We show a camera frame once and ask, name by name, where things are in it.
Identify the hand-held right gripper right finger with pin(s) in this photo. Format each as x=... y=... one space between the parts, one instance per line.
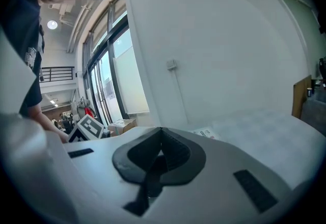
x=216 y=167

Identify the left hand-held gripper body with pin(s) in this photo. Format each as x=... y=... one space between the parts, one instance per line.
x=86 y=130

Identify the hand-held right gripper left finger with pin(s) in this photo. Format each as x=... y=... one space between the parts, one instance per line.
x=102 y=156

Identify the person's left forearm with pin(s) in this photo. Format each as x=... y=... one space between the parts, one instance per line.
x=43 y=119

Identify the brown cardboard box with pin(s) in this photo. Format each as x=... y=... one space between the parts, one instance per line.
x=123 y=125

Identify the red hanging garment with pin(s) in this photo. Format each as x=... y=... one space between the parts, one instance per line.
x=88 y=111

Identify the white printed soft pack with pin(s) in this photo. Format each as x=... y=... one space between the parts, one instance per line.
x=206 y=133

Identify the black balcony railing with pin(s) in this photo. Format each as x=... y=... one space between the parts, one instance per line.
x=58 y=74

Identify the black framed window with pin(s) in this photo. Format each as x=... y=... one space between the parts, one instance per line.
x=119 y=65

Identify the white ceiling pipes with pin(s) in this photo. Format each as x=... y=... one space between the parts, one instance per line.
x=75 y=29

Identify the brown wooden board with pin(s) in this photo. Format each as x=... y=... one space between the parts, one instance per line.
x=301 y=98

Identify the grey padded furniture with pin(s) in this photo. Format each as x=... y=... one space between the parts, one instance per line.
x=314 y=116

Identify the round ceiling lamp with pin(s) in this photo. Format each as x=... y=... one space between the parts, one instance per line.
x=52 y=24

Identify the person's black shirt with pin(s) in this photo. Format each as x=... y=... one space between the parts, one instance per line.
x=23 y=27

